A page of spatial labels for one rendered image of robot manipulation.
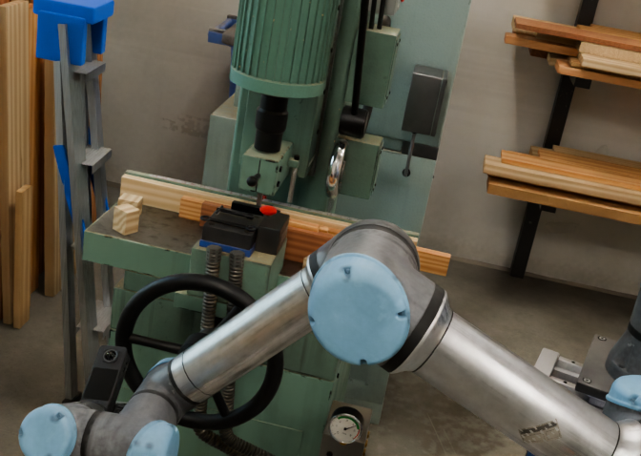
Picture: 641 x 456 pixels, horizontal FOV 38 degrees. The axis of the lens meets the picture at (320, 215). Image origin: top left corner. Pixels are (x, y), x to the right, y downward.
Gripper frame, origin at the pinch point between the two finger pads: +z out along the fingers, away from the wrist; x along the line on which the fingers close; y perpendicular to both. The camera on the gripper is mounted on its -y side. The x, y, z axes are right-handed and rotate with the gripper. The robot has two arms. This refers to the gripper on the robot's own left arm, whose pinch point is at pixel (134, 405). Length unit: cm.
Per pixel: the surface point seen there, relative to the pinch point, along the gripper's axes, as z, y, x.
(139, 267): 14.1, -23.2, -8.4
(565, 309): 249, -45, 97
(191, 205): 24.1, -37.3, -3.9
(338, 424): 19.7, -1.4, 31.8
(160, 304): 17.5, -17.2, -4.2
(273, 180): 16.6, -43.2, 13.0
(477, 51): 225, -144, 45
